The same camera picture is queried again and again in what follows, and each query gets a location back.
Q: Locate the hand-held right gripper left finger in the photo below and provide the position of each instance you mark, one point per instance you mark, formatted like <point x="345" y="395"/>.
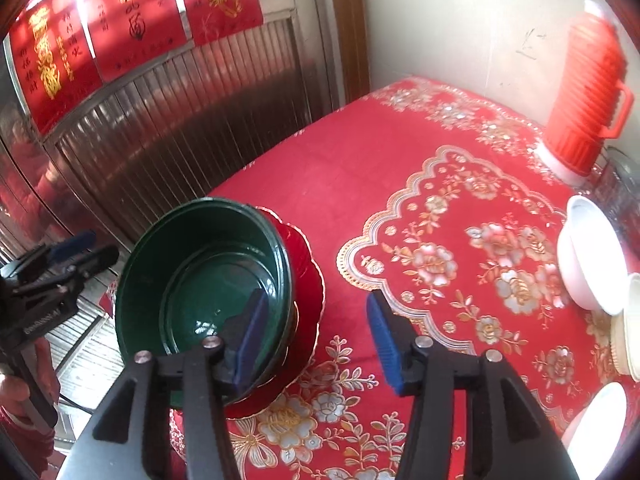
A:
<point x="252" y="340"/>

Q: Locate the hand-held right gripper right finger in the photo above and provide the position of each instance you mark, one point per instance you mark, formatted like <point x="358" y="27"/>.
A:
<point x="385" y="340"/>

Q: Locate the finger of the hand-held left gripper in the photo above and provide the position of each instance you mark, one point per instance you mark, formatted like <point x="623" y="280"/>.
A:
<point x="95" y="260"/>
<point x="72" y="245"/>

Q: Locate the dark green plastic bowl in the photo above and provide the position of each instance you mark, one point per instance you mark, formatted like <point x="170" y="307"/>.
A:
<point x="200" y="270"/>

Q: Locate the red plate with white label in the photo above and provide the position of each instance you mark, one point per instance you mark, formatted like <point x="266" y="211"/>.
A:
<point x="307" y="270"/>

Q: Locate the person's left hand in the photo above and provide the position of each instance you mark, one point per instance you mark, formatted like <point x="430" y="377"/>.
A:
<point x="14" y="391"/>

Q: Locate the corrugated metal panel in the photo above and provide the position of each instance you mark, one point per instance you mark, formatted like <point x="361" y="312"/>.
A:
<point x="175" y="125"/>

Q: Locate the red floral tablecloth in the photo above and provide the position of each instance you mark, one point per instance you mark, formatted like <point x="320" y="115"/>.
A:
<point x="350" y="160"/>

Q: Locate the red poster large gold print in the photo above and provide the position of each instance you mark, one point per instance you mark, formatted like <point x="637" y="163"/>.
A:
<point x="45" y="60"/>

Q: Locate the white disposable bowl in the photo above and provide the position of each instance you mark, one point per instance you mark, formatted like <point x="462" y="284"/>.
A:
<point x="607" y="430"/>
<point x="590" y="260"/>

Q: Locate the cream ribbed bowl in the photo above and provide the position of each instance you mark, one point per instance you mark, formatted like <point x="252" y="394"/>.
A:
<point x="627" y="340"/>

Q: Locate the glass jar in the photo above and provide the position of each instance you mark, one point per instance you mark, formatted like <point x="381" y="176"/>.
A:
<point x="620" y="200"/>

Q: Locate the red poster gold black print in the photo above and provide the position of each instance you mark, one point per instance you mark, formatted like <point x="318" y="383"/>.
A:
<point x="220" y="0"/>

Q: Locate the red plastic thermos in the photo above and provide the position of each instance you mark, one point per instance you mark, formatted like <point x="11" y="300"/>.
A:
<point x="585" y="85"/>

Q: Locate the wooden door frame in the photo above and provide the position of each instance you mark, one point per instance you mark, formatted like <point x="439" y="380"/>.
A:
<point x="355" y="35"/>

